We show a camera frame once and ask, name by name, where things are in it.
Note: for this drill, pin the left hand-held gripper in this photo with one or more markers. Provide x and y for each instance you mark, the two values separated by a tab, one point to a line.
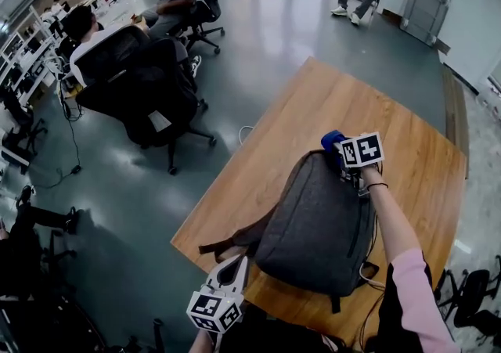
211	310

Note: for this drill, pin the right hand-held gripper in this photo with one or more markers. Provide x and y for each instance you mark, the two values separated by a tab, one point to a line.
362	150

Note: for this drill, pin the blue cloth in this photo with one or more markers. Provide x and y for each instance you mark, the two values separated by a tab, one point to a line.
330	139

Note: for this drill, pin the grey backpack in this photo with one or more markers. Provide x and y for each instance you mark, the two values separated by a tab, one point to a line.
313	226

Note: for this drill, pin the person's right forearm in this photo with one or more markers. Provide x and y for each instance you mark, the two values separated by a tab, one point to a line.
387	218

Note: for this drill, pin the person's left forearm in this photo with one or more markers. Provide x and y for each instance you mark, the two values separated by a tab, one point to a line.
201	343

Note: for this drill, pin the black wrist band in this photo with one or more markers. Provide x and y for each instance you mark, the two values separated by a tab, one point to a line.
381	184

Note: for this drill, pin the wooden plank stack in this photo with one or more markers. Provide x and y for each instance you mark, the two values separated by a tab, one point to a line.
454	109

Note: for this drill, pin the grey metal cabinet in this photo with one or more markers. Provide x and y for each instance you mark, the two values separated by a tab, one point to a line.
424	7

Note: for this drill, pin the black mesh office chair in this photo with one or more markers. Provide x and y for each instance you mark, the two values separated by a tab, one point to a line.
156	89

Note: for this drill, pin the white workbench row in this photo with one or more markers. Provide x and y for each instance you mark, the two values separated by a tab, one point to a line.
27	65

